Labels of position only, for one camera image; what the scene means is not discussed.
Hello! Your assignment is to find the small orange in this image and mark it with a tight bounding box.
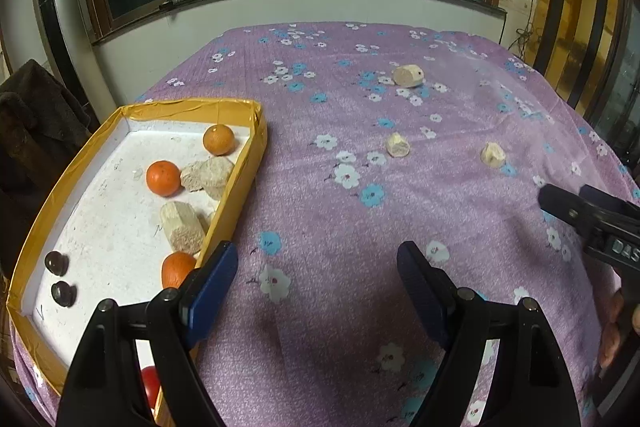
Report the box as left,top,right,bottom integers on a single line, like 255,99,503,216
202,124,236,156

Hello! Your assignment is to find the yellow tray with white inside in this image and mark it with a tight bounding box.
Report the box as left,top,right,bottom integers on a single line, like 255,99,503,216
6,97,268,427

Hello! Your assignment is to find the gold wardrobe with dark stripes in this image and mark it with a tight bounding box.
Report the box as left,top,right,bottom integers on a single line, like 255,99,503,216
531,0,640,168

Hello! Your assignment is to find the silver standing air conditioner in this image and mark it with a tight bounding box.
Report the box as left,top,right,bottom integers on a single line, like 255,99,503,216
30,0,104,122

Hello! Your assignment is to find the small beige cut chunk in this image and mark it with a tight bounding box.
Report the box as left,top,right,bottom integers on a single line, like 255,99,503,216
480,142,506,168
385,132,412,158

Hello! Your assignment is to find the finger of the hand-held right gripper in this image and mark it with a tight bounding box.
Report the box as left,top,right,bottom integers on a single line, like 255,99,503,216
538,183,609,234
579,185,640,221

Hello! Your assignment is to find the purple floral blanket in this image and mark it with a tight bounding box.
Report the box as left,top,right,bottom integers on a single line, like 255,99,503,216
10,21,640,427

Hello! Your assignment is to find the red tomato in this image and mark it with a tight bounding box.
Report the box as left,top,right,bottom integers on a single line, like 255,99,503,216
140,366,162,411

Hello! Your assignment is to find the person's right hand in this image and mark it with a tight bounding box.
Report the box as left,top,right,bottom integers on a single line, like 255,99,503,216
597,288,640,371

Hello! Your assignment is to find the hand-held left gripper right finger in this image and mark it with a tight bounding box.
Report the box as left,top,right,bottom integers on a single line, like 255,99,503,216
396,241,583,427

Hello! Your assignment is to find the large beige cut chunk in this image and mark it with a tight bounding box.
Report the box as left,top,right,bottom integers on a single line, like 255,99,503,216
180,156,236,202
159,201,211,256

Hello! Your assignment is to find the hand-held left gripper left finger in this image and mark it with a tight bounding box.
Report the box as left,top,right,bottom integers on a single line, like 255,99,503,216
56,241,239,427

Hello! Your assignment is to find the beige chunk with dark spot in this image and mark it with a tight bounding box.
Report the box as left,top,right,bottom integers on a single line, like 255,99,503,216
392,63,425,88

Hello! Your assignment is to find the dark red jujube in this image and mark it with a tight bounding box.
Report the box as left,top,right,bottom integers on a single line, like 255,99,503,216
44,251,69,274

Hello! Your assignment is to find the dark brown coat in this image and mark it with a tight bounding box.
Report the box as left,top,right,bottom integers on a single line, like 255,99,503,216
0,59,101,279

